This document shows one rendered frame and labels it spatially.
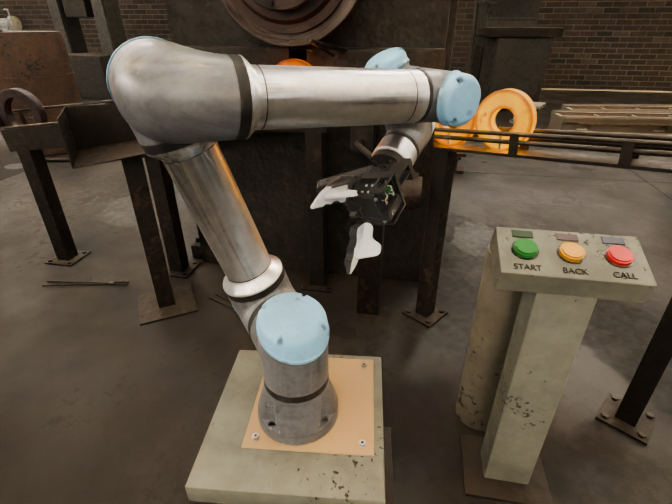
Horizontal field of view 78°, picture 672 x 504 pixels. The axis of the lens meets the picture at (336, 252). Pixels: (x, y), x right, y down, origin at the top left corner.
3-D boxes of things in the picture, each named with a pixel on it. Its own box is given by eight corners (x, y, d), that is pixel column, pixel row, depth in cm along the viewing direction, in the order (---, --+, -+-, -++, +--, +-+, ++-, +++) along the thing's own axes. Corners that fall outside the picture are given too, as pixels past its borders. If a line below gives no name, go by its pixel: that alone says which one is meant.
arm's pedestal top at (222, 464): (384, 516, 66) (385, 502, 64) (188, 501, 68) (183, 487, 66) (380, 369, 94) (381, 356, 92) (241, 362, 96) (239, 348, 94)
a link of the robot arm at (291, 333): (276, 409, 67) (270, 344, 60) (250, 357, 77) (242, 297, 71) (341, 382, 72) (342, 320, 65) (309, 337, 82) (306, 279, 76)
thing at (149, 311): (122, 299, 162) (63, 106, 127) (192, 283, 172) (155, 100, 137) (123, 330, 146) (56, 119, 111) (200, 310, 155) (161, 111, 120)
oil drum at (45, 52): (51, 137, 387) (16, 28, 344) (109, 140, 378) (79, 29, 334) (-5, 155, 336) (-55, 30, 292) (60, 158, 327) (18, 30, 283)
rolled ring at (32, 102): (28, 86, 152) (35, 85, 155) (-13, 91, 156) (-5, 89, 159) (49, 136, 161) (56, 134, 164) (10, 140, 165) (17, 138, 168)
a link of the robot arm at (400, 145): (374, 135, 77) (387, 170, 82) (363, 150, 75) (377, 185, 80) (410, 132, 73) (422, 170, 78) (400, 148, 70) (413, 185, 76)
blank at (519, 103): (482, 88, 112) (476, 89, 110) (541, 87, 102) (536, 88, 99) (478, 146, 118) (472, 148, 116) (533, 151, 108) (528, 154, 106)
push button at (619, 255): (601, 250, 72) (605, 243, 71) (626, 252, 72) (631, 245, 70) (606, 268, 70) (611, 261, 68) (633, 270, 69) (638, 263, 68)
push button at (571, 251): (555, 246, 73) (558, 239, 72) (579, 248, 73) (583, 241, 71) (559, 264, 71) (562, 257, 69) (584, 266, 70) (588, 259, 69)
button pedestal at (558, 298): (449, 434, 109) (492, 220, 79) (546, 448, 105) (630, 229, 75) (453, 493, 95) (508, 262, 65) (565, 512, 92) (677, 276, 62)
